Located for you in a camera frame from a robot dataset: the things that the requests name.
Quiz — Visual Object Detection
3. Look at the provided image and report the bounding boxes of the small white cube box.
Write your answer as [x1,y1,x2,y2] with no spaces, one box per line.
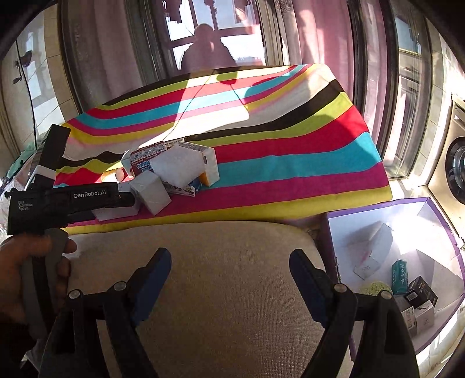
[129,171,172,216]

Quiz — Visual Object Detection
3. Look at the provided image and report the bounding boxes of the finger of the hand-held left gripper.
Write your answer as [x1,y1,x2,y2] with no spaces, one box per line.
[66,211,97,228]
[91,192,135,212]

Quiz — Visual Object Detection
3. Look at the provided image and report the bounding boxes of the white box with red print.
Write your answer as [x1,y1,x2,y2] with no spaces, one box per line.
[353,223,395,280]

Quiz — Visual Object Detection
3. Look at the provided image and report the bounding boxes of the blue printed flat box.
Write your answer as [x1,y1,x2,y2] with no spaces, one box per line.
[163,177,203,197]

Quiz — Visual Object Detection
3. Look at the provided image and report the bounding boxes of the flat white box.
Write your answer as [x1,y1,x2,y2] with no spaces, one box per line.
[92,181,142,221]

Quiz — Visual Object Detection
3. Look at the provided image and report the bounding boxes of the striped colourful blanket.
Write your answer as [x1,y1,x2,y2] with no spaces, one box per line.
[54,64,393,235]

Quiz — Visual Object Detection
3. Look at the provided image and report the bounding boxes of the beige fabric cushion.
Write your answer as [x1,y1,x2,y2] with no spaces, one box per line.
[62,220,355,378]

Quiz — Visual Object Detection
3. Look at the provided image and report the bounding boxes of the red label white box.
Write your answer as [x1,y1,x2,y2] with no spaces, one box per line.
[129,142,168,177]

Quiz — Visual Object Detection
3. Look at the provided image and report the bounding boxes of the teal carton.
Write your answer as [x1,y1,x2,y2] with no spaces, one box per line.
[391,259,410,295]

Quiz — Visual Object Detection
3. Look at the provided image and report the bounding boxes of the person's left hand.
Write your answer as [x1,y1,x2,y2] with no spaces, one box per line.
[0,233,78,325]

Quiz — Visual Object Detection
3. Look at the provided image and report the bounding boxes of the yellow sponge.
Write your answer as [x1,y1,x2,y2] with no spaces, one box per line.
[358,281,394,297]

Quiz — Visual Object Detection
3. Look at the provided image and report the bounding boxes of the sheer pale curtain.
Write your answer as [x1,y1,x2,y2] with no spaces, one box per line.
[82,0,149,106]

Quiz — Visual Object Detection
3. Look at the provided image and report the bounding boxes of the silver washing machine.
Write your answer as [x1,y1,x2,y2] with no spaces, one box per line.
[428,94,465,235]

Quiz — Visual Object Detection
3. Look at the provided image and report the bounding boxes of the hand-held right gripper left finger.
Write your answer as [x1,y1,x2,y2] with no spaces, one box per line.
[38,248,172,378]

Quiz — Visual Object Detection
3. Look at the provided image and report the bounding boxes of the grey white small box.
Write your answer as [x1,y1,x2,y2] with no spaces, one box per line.
[414,300,435,334]

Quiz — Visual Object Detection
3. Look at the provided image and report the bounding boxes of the purple storage box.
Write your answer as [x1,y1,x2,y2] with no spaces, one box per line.
[320,197,465,368]

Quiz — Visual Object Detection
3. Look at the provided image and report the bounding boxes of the thin cable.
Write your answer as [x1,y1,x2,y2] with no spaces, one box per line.
[165,71,251,142]

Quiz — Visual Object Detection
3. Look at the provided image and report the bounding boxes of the pink curtain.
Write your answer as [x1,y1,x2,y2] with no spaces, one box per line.
[272,0,358,100]

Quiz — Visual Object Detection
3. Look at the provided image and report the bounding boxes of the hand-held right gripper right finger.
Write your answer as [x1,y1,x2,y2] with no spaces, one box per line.
[289,249,422,378]

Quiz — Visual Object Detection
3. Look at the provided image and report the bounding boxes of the white carton box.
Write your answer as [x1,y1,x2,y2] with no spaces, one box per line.
[177,141,221,187]

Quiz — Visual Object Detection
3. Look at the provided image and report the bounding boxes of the green cloth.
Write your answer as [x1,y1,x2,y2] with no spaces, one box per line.
[6,145,37,177]

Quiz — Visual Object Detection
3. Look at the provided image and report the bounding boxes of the dark window frame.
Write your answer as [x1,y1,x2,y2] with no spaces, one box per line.
[138,0,284,77]

